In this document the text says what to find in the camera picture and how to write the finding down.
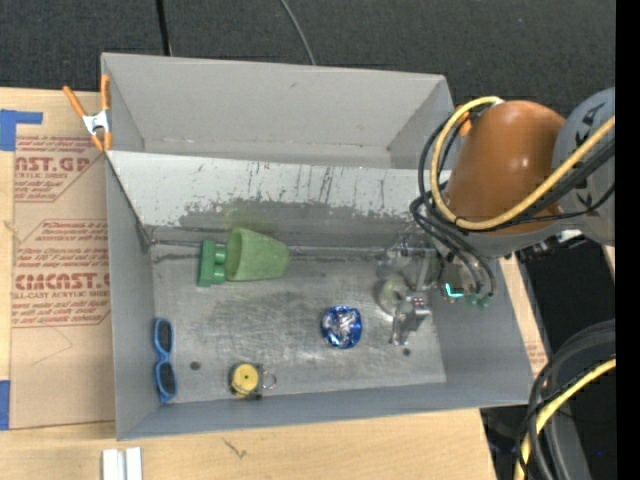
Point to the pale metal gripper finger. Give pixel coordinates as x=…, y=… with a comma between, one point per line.
x=406, y=325
x=406, y=251

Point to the pale round clear thing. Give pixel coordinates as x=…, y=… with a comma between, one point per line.
x=391, y=292

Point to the blue and silver crumpled ball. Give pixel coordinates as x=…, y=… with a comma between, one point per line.
x=342, y=327

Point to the grey metal bin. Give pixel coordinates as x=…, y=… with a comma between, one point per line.
x=280, y=318

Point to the light green plastic cup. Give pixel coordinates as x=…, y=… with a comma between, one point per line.
x=257, y=255

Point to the yellow tape measure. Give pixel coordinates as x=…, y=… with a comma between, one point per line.
x=245, y=378

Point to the green toy brick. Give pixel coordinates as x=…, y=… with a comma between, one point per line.
x=207, y=263

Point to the blue sunglasses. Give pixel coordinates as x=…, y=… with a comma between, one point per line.
x=164, y=358

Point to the brown cardboard board, red print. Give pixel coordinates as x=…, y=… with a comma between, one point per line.
x=55, y=248

